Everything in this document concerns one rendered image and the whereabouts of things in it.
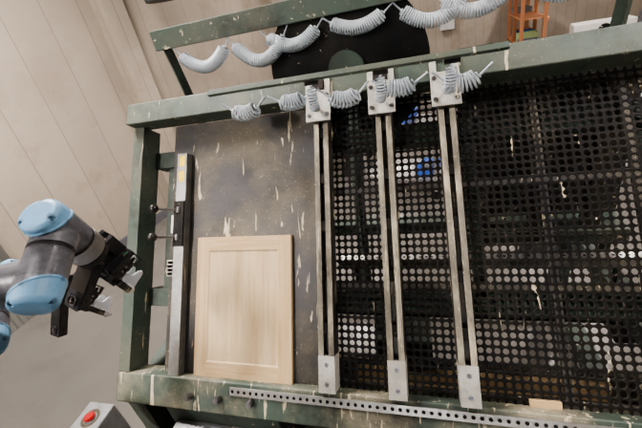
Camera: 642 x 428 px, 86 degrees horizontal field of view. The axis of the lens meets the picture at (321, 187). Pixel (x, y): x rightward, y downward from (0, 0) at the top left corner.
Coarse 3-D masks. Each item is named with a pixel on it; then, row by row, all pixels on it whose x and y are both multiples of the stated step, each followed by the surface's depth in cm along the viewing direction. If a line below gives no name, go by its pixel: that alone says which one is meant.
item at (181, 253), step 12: (180, 168) 157; (180, 192) 156; (180, 252) 151; (180, 264) 150; (180, 276) 149; (180, 288) 148; (180, 300) 147; (180, 312) 147; (180, 324) 146; (180, 336) 145; (180, 348) 145; (180, 360) 144; (168, 372) 144; (180, 372) 144
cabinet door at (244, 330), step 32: (224, 256) 147; (256, 256) 143; (288, 256) 139; (224, 288) 145; (256, 288) 141; (288, 288) 137; (224, 320) 143; (256, 320) 139; (288, 320) 135; (224, 352) 141; (256, 352) 137; (288, 352) 133; (288, 384) 131
